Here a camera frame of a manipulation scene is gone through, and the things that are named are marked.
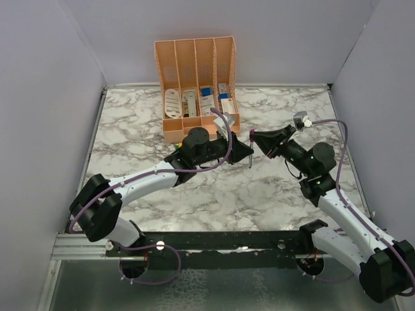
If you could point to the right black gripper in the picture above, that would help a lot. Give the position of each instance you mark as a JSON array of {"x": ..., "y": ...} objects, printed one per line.
[{"x": 268, "y": 141}]

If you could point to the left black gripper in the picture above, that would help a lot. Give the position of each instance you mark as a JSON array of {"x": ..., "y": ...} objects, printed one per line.
[{"x": 239, "y": 149}]

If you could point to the purple whiteboard marker pen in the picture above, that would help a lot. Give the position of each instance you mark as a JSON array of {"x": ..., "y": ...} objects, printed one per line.
[{"x": 250, "y": 160}]

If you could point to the purple pen cap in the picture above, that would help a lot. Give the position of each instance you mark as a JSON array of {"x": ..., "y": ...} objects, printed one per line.
[{"x": 250, "y": 135}]

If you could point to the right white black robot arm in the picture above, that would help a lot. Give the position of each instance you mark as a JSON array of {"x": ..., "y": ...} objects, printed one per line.
[{"x": 384, "y": 266}]

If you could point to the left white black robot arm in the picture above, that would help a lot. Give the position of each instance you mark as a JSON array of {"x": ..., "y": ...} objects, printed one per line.
[{"x": 96, "y": 208}]

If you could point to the white red box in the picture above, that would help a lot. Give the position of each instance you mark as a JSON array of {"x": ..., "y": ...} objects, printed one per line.
[{"x": 225, "y": 99}]

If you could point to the white blue box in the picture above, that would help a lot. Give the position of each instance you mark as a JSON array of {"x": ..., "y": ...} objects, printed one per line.
[{"x": 207, "y": 100}]

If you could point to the grey stapler tool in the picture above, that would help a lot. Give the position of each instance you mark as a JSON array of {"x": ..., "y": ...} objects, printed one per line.
[{"x": 191, "y": 104}]

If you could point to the white oval package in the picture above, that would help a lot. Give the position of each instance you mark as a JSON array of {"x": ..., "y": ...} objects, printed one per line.
[{"x": 172, "y": 104}]

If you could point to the peach desk organizer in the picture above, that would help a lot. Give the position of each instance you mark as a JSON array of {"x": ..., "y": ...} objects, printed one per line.
[{"x": 196, "y": 75}]

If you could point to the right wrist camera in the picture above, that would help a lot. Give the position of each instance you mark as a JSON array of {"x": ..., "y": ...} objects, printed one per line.
[{"x": 301, "y": 120}]

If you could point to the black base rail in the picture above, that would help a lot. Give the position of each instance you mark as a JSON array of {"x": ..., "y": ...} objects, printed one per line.
[{"x": 220, "y": 250}]

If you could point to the aluminium frame rail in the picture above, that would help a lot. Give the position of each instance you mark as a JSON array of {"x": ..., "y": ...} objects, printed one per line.
[{"x": 77, "y": 247}]

